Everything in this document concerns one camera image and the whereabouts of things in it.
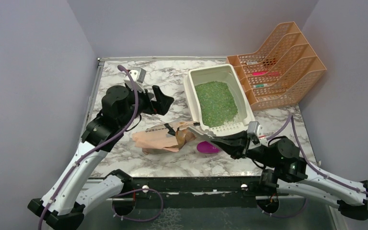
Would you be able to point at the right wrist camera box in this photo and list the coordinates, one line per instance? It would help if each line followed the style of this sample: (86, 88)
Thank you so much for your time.
(255, 132)

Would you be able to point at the white plastic litter box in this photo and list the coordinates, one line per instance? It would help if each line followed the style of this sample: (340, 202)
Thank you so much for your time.
(224, 73)

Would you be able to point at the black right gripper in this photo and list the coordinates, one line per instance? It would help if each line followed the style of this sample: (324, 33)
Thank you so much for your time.
(236, 145)

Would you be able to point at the green cat litter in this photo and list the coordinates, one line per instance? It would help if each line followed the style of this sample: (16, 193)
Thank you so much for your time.
(217, 103)

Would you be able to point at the white marker pen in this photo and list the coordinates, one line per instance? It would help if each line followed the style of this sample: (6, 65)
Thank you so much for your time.
(251, 63)

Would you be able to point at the orange mesh file organizer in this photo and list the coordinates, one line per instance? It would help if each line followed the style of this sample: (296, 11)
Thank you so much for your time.
(287, 51)

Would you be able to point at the pink marker pen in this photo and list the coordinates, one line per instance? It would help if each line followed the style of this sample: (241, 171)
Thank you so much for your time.
(275, 73)

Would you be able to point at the green marker pen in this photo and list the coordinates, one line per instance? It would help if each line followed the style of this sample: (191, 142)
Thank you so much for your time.
(260, 85)

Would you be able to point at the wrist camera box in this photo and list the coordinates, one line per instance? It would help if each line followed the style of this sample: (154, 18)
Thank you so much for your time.
(255, 132)
(138, 76)

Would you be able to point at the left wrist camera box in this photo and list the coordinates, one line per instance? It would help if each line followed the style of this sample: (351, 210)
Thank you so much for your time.
(138, 76)

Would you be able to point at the black metal base rail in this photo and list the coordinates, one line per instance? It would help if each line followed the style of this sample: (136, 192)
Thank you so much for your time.
(218, 191)

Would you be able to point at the orange cat litter bag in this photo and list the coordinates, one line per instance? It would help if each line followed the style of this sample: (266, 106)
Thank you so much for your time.
(164, 138)

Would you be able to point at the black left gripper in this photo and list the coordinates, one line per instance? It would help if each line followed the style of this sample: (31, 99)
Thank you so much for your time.
(162, 104)

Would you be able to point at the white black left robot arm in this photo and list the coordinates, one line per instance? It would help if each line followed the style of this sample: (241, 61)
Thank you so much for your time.
(66, 204)

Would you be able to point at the magenta plastic litter scoop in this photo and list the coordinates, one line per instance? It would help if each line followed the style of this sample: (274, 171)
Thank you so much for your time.
(207, 148)

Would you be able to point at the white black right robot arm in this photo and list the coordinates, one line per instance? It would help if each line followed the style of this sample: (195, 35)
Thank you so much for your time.
(284, 171)

